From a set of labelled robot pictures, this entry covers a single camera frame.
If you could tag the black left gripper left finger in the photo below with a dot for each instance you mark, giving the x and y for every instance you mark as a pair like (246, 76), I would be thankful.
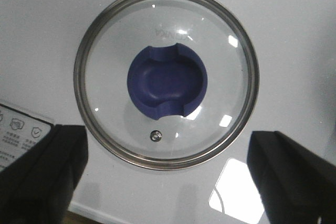
(38, 187)

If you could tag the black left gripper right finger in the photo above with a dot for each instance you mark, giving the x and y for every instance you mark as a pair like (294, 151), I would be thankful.
(295, 184)

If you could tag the glass lid with blue knob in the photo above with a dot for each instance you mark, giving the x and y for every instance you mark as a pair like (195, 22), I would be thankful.
(166, 84)

